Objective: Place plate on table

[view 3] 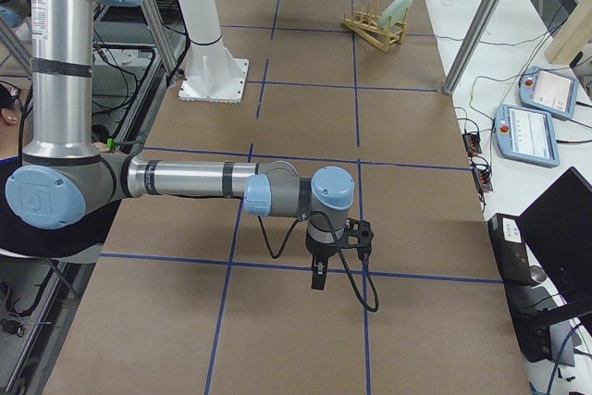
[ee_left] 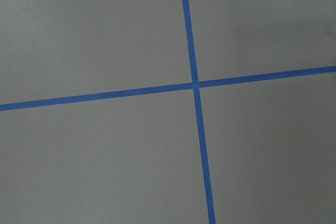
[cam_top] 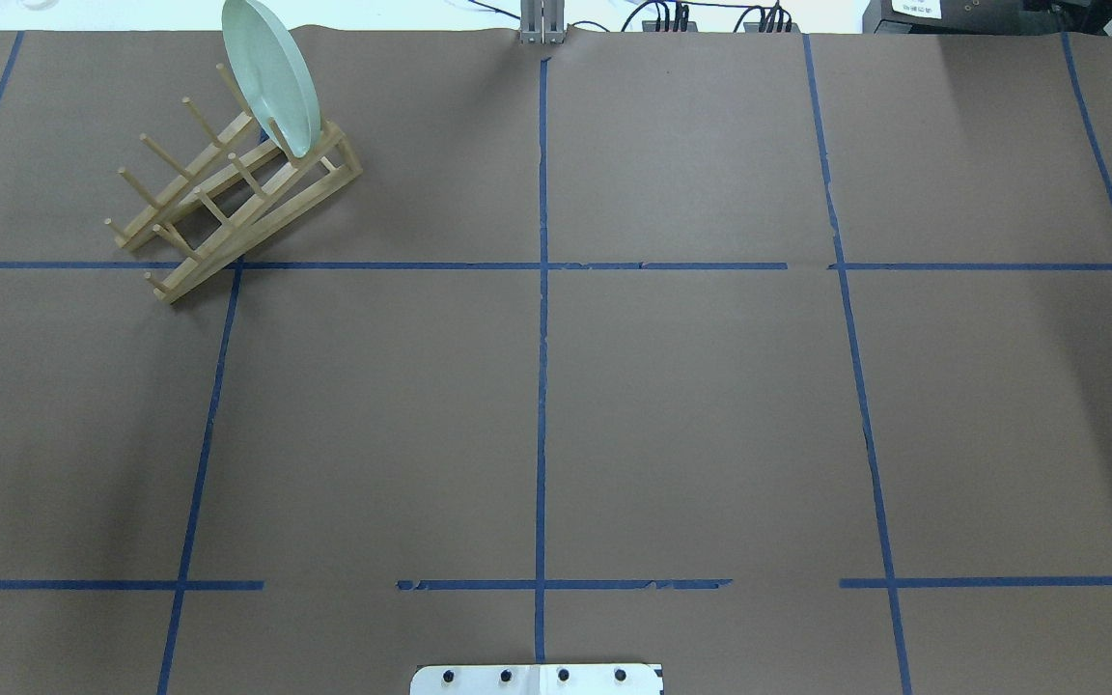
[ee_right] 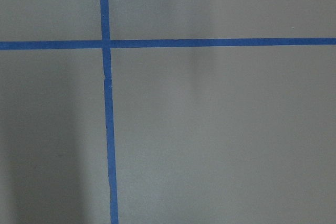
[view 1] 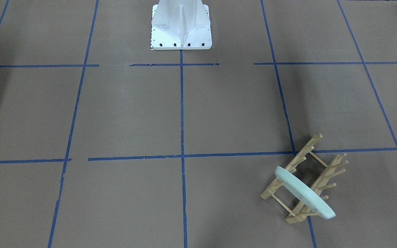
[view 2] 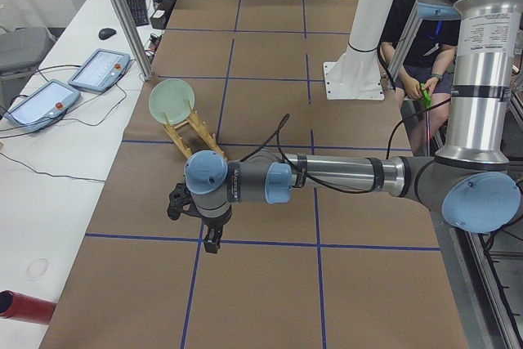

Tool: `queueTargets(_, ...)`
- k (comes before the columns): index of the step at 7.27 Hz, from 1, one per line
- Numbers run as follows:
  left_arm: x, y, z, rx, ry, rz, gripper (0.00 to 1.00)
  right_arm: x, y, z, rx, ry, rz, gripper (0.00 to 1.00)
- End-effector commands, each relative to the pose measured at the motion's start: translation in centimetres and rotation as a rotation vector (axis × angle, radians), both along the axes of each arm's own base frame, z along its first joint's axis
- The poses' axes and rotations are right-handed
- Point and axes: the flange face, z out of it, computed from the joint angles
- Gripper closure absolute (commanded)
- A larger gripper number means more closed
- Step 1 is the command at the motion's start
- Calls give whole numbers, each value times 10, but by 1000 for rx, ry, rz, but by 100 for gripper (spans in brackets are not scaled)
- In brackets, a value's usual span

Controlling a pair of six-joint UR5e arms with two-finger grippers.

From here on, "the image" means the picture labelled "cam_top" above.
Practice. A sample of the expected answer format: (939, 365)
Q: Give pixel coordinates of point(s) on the pale green plate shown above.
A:
(272, 74)

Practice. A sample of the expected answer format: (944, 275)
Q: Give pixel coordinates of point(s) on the brown paper table cover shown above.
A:
(782, 362)

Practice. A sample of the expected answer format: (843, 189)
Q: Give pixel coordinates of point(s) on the wooden dish rack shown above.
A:
(231, 198)

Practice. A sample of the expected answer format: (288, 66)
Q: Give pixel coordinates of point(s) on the aluminium frame post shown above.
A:
(542, 22)

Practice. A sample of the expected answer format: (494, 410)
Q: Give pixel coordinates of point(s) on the white pedestal column base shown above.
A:
(575, 678)

